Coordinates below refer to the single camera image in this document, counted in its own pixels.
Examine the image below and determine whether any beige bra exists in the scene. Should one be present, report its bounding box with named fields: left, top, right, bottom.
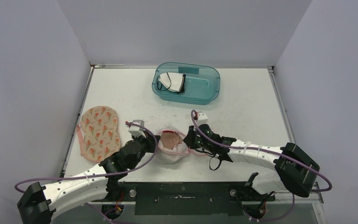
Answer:
left=160, top=131, right=183, bottom=152

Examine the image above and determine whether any white bra with black trim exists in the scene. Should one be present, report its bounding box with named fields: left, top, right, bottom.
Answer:
left=157, top=72, right=186, bottom=94

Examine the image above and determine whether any purple cable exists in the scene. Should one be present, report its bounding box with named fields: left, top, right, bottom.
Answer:
left=14, top=121, right=158, bottom=224
left=191, top=110, right=333, bottom=193

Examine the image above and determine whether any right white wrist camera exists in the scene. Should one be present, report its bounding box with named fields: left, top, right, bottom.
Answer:
left=193, top=111, right=208, bottom=126

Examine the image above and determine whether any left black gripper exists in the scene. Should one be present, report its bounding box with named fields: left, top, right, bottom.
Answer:
left=129, top=130, right=160, bottom=170

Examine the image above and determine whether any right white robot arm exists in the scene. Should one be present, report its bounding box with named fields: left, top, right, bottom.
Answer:
left=183, top=124, right=320, bottom=200

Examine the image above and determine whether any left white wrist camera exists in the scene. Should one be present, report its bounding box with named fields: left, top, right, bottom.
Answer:
left=127, top=119, right=146, bottom=138

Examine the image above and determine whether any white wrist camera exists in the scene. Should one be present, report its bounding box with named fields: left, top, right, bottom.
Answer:
left=127, top=119, right=146, bottom=138
left=193, top=111, right=208, bottom=126

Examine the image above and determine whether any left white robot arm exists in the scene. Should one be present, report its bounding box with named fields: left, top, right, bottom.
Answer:
left=17, top=134, right=160, bottom=224

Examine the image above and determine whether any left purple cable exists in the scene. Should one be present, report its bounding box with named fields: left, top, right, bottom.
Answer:
left=14, top=121, right=158, bottom=224

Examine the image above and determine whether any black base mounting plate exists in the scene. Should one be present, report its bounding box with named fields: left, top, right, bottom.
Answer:
left=102, top=182, right=275, bottom=216

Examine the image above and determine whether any floral beige laundry bag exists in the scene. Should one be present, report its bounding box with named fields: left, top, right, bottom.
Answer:
left=76, top=106, right=121, bottom=163

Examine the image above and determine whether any white mesh laundry bag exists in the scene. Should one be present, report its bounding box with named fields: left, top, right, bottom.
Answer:
left=156, top=126, right=207, bottom=164

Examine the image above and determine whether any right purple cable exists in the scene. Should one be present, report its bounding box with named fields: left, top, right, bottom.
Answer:
left=191, top=110, right=333, bottom=193

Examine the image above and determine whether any teal plastic bin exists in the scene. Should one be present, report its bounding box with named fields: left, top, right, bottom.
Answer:
left=151, top=62, right=220, bottom=105

